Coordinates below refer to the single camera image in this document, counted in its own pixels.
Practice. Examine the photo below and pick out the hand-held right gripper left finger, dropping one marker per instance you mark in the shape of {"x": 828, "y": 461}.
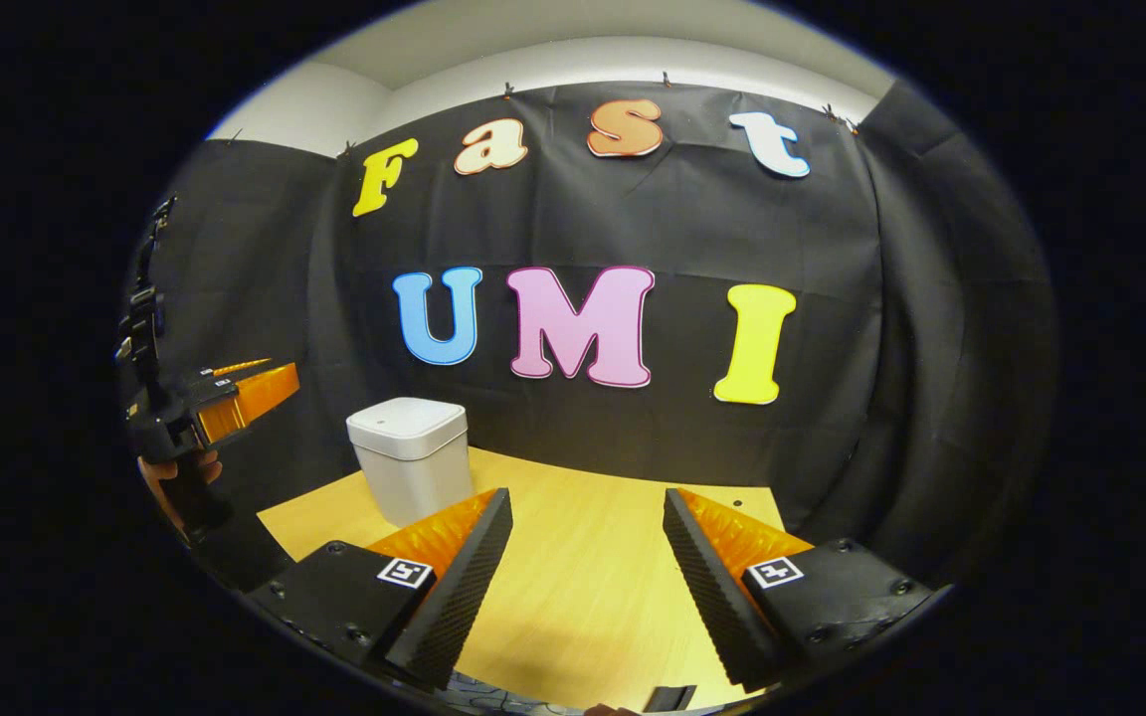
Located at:
{"x": 454, "y": 597}

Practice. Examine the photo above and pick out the black backdrop cloth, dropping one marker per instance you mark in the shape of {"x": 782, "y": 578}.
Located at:
{"x": 832, "y": 219}

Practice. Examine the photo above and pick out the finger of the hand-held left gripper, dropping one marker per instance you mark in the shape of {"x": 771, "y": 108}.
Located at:
{"x": 255, "y": 393}
{"x": 235, "y": 368}

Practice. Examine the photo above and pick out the wooden desktop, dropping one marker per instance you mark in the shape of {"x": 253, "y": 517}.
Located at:
{"x": 583, "y": 557}

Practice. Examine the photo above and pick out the white desktop garbage bin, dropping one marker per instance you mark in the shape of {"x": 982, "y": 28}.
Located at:
{"x": 414, "y": 467}

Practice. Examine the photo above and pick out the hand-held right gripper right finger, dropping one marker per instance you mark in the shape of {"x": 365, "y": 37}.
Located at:
{"x": 717, "y": 597}

